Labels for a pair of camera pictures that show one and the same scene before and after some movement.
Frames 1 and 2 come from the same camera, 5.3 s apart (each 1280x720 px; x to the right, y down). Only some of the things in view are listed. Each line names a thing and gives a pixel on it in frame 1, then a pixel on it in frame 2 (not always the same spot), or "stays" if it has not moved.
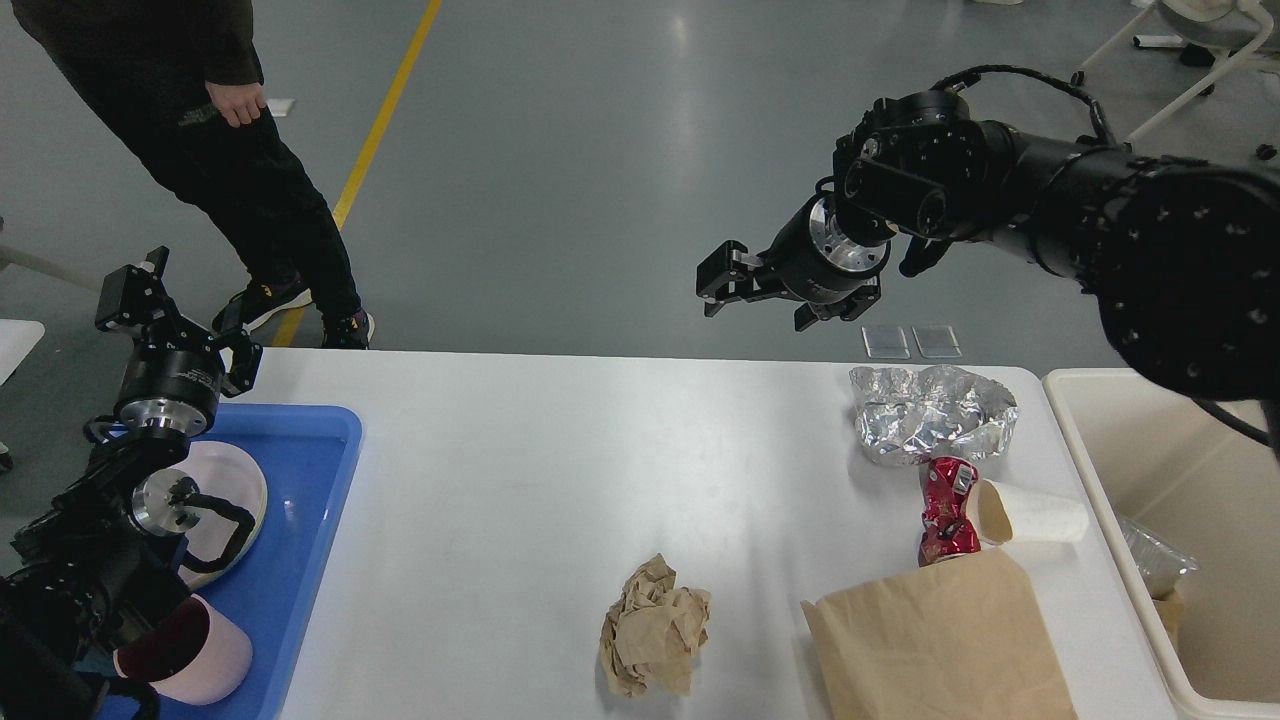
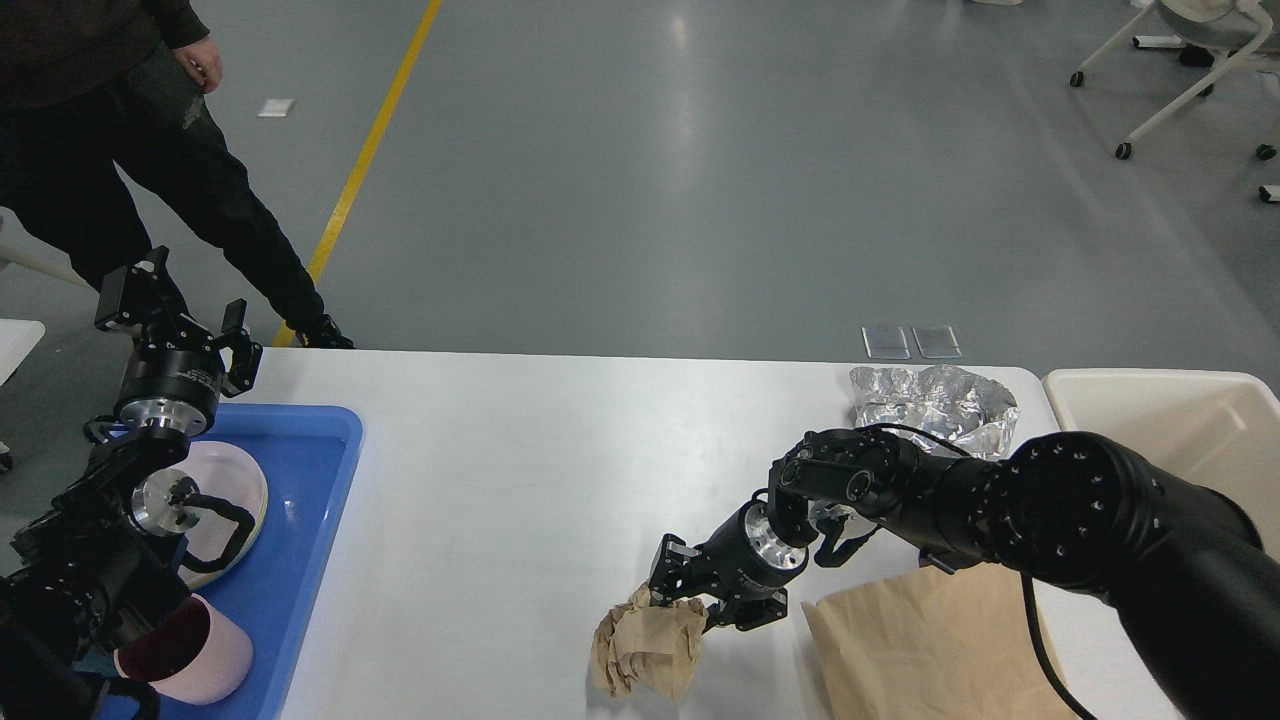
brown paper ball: [650, 633] stays
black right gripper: [809, 249] → [745, 567]
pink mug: [192, 655] stays
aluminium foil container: [909, 415] stays
